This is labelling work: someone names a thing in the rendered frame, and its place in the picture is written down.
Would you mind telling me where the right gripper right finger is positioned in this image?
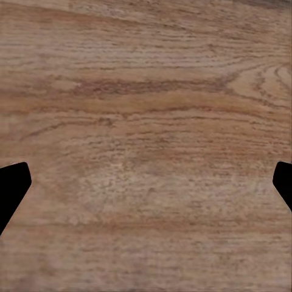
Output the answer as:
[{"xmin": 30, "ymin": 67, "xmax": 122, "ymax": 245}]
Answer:
[{"xmin": 273, "ymin": 161, "xmax": 292, "ymax": 210}]

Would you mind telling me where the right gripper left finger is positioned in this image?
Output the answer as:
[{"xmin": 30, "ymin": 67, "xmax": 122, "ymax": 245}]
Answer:
[{"xmin": 0, "ymin": 162, "xmax": 32, "ymax": 235}]

